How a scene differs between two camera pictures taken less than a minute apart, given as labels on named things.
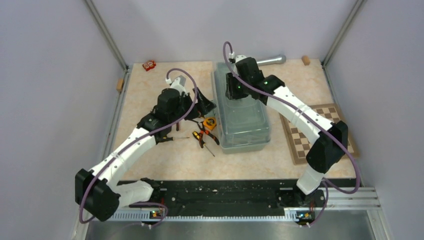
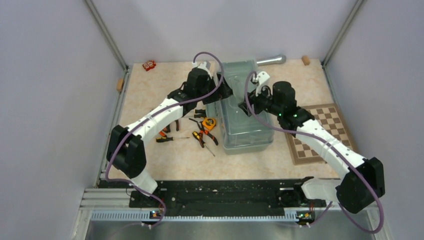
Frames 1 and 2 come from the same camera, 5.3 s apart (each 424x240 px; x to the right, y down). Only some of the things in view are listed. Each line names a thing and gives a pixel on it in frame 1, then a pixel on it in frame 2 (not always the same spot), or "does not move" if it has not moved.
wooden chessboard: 299,138 does not move
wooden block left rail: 119,84 does not move
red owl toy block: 149,65 does not move
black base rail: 243,196 does not move
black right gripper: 231,93 → 265,90
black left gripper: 203,106 → 225,91
